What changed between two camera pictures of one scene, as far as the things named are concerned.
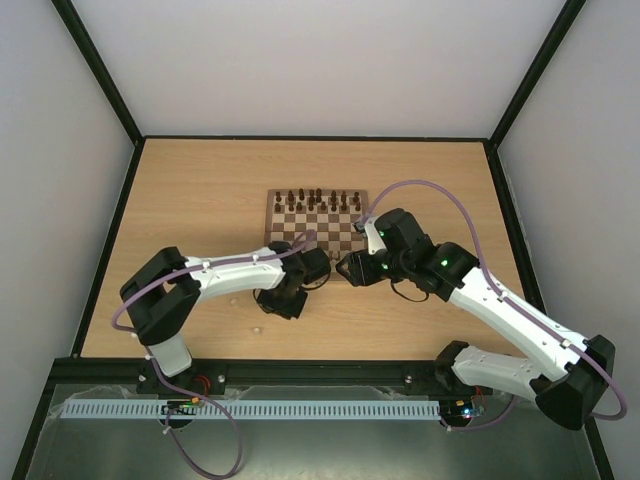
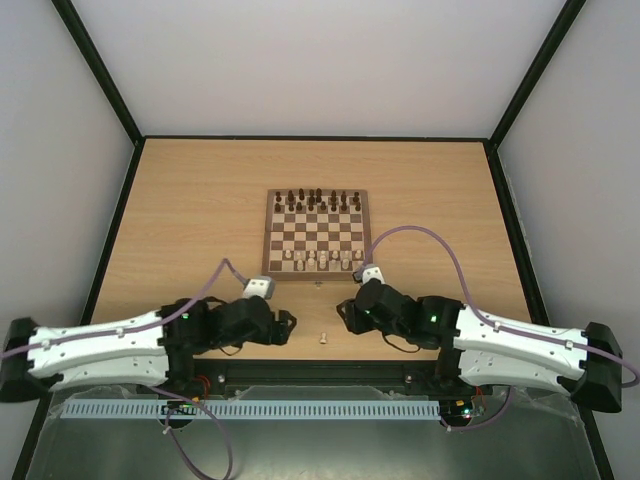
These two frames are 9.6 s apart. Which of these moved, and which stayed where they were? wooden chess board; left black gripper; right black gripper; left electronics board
Moved: right black gripper; left black gripper
Stayed: left electronics board; wooden chess board
